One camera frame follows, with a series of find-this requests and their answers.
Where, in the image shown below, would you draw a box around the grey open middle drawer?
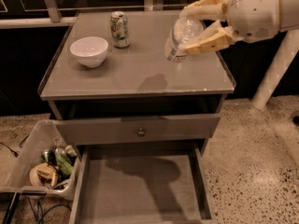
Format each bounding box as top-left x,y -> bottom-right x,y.
69,142 -> 217,224

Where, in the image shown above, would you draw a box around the white ceramic bowl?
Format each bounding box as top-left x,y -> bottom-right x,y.
70,36 -> 108,68

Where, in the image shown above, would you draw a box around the green chip bag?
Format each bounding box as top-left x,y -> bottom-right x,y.
55,153 -> 73,178

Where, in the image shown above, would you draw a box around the blue cables on floor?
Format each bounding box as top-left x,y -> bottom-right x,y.
26,197 -> 72,224

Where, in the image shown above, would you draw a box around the yellow brown snack bag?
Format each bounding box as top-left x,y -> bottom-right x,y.
29,163 -> 58,188

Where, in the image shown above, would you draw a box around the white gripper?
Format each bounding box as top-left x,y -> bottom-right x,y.
179,0 -> 279,55

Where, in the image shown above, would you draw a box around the green can in bin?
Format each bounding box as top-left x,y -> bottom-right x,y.
41,149 -> 54,164

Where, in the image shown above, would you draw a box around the grey drawer cabinet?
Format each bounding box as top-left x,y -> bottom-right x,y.
39,10 -> 235,150

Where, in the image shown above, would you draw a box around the green white soda can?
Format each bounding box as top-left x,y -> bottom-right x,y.
110,11 -> 130,49

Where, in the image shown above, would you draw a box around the grey top drawer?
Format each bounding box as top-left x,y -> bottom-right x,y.
54,114 -> 220,146

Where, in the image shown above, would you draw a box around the grey metal railing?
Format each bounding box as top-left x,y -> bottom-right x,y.
0,0 -> 299,30

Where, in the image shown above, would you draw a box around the clear plastic storage bin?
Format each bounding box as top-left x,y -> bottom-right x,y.
1,120 -> 79,201

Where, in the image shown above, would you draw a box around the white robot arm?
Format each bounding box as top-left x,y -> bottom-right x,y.
179,0 -> 299,109

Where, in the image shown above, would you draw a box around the black cable on floor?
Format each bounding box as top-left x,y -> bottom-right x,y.
0,133 -> 30,159

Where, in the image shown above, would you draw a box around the clear blue plastic bottle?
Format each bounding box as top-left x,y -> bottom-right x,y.
164,18 -> 204,63

